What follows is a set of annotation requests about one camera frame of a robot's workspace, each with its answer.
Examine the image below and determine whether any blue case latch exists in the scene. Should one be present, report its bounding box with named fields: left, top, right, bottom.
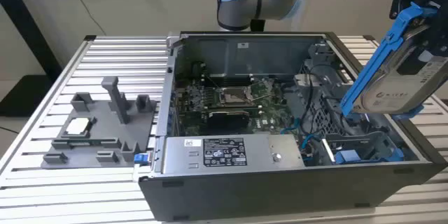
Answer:
left=133, top=153, right=153, bottom=166

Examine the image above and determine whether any black open PC case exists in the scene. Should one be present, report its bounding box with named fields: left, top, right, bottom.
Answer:
left=137, top=30, right=448, bottom=222

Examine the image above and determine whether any grey parts rack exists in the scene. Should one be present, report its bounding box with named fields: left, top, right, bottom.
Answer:
left=39, top=76, right=159, bottom=169

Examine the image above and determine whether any grey plastic fan shroud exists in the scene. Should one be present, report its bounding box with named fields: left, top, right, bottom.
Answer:
left=293, top=58, right=354, bottom=109

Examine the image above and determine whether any metal socket cover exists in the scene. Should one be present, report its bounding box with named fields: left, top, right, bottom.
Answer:
left=247, top=81, right=277, bottom=101

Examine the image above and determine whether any black RAM slot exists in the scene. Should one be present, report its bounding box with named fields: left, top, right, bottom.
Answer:
left=201, top=104, right=263, bottom=111

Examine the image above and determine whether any blue plastic disk carrier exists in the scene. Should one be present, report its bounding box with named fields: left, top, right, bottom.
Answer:
left=334, top=150, right=389, bottom=163

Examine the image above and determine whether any metal disk bay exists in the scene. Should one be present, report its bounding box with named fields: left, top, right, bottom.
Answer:
left=303, top=98, right=421, bottom=167

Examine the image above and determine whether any black wire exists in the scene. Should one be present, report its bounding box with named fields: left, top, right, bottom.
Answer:
left=299, top=63, right=333, bottom=133

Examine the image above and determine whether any blue wire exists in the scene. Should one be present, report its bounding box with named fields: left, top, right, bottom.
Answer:
left=281, top=126, right=317, bottom=156

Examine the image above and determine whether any black stand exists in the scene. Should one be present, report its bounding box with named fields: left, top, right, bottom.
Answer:
left=0, top=0, right=63, bottom=117

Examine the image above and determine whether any wire locking lever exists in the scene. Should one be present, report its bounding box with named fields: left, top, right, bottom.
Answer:
left=205, top=75, right=219, bottom=89

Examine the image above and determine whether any black chipset heat sink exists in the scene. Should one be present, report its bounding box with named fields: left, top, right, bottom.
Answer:
left=205, top=110, right=251, bottom=135

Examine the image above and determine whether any silver CPU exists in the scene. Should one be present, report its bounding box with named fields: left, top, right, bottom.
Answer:
left=65, top=118, right=91, bottom=134

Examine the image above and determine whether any silver power supply box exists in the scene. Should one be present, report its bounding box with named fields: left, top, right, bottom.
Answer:
left=162, top=133, right=305, bottom=175

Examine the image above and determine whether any green motherboard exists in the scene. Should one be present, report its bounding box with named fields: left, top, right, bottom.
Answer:
left=173, top=76, right=301, bottom=137

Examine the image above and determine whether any CPU socket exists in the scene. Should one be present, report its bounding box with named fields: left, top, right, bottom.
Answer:
left=214, top=86, right=253, bottom=108

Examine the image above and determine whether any hard disk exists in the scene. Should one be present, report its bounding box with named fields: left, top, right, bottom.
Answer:
left=341, top=1, right=448, bottom=121

